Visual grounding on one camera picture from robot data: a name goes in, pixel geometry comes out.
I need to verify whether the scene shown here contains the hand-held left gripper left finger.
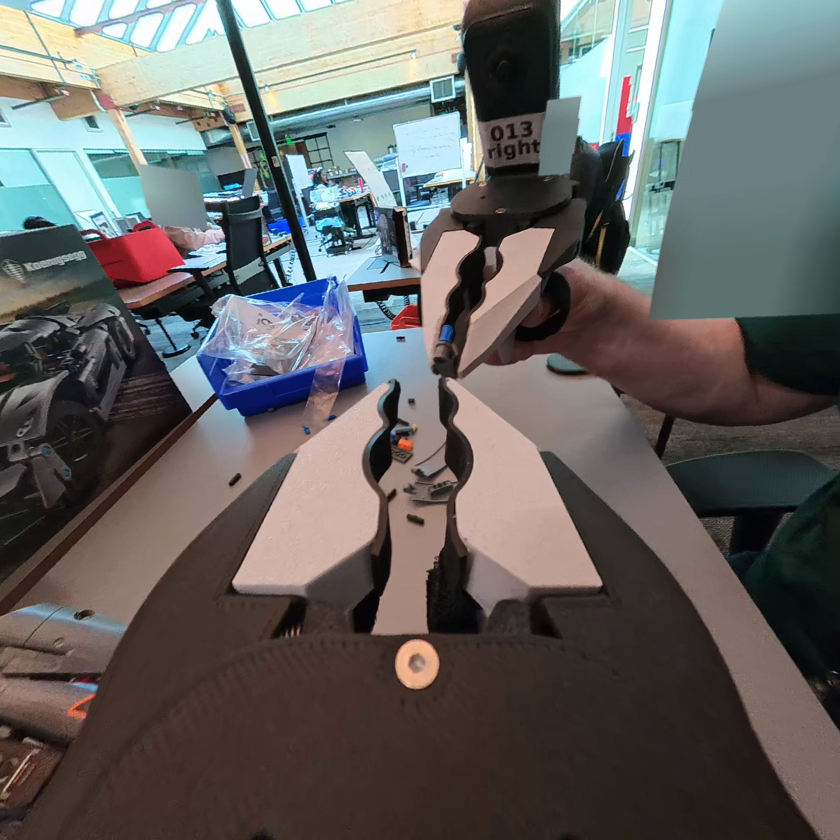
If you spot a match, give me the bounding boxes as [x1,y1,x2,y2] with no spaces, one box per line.
[231,378,403,632]

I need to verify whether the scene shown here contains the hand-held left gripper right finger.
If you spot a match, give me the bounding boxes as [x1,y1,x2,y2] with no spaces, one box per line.
[437,378,605,626]

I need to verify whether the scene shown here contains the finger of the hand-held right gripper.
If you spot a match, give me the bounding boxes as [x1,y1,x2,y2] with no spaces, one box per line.
[455,227,560,380]
[420,228,484,376]

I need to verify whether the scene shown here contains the grey lego car model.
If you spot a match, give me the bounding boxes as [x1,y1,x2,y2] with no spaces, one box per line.
[0,604,127,809]

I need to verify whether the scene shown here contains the scattered loose lego pieces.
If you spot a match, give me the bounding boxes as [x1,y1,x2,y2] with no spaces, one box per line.
[228,335,460,527]

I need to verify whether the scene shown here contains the lego set box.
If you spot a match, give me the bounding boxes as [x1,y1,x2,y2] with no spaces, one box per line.
[0,223,193,585]

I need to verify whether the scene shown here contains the person's right hand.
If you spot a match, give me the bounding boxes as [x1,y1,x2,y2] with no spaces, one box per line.
[484,259,658,395]

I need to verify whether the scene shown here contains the dark upright box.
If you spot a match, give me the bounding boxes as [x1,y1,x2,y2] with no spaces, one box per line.
[373,206,414,270]

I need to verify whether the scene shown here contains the grey background desk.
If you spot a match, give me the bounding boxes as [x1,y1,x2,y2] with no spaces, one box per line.
[344,252,424,294]

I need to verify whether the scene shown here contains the black backpack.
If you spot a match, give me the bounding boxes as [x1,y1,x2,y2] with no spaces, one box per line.
[573,136,632,277]

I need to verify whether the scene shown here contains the white whiteboard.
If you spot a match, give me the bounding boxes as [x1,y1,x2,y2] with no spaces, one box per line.
[392,112,463,179]

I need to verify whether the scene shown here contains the pale tilted board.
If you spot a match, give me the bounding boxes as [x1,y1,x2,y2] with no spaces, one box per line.
[343,151,398,207]

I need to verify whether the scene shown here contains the blue plastic bin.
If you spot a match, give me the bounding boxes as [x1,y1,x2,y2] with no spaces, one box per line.
[197,277,368,419]

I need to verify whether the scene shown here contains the pile of clear plastic bags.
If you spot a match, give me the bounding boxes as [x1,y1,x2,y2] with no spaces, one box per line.
[206,279,361,417]

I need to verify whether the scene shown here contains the black office chair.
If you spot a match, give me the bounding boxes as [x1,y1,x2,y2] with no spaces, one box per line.
[220,195,278,298]

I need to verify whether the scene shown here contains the dark padded office chair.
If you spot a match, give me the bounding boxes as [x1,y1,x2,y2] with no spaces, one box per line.
[665,449,840,555]

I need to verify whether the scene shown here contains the black floor lamp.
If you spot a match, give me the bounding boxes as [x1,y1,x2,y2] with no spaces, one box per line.
[215,0,317,284]

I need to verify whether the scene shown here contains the wooden background desk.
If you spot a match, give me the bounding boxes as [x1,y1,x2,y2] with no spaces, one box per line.
[118,233,294,311]

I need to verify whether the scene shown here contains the red tote bag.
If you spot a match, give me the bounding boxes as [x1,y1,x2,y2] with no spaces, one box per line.
[84,220,186,287]

